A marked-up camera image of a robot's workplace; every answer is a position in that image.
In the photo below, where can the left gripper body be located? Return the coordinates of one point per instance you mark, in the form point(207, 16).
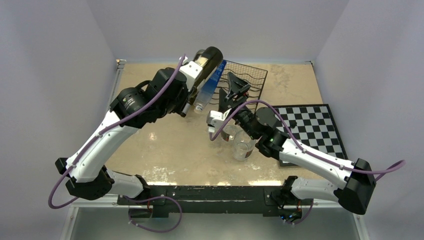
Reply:
point(181, 100)

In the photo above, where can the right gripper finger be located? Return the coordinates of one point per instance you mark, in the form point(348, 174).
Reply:
point(236, 86)
point(223, 101)

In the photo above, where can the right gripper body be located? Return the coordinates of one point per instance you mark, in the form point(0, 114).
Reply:
point(242, 96)

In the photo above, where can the blue square glass bottle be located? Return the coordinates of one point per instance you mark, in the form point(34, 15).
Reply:
point(207, 91)

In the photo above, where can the black wire wine rack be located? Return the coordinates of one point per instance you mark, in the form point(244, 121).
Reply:
point(254, 76)

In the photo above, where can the clear bottle silver cap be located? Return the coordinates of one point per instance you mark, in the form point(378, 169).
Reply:
point(229, 133)

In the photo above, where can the dark brown glass bottle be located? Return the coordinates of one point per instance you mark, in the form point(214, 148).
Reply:
point(209, 61)

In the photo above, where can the clear bottle white cap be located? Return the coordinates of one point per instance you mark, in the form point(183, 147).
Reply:
point(243, 146)

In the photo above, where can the clear glass bottle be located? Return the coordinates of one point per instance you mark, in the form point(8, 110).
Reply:
point(198, 54)

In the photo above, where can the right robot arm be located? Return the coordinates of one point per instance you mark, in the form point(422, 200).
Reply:
point(349, 183)

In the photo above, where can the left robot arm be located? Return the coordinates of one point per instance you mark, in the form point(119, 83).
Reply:
point(131, 110)

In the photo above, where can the black chess piece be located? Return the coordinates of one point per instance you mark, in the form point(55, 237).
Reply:
point(292, 124)

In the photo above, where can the black white chessboard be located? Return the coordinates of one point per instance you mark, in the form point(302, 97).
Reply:
point(316, 127)

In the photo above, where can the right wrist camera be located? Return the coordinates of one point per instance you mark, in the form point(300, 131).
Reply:
point(216, 121)

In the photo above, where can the aluminium table frame rail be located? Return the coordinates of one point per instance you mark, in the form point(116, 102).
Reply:
point(348, 183)

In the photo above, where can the black mounting base plate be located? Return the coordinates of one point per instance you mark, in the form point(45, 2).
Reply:
point(269, 201)

